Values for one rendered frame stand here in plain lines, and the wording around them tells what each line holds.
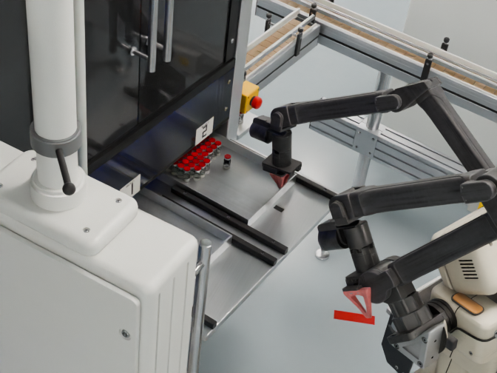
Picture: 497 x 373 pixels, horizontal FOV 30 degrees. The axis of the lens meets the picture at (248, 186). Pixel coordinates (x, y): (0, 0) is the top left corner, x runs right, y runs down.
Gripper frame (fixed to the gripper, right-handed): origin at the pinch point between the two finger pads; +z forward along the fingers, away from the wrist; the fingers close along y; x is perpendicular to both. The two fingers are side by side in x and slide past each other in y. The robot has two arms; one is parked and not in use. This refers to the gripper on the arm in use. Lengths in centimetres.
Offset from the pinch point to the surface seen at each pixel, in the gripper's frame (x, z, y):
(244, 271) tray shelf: 33.5, 3.8, -9.3
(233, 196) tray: 11.1, 0.3, 9.9
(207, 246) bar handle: 83, -52, -36
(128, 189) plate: 41.5, -16.1, 22.5
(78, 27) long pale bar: 67, -80, 6
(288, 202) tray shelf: 2.4, 2.6, -3.6
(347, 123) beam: -85, 32, 24
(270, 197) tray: 7.7, -1.4, -0.9
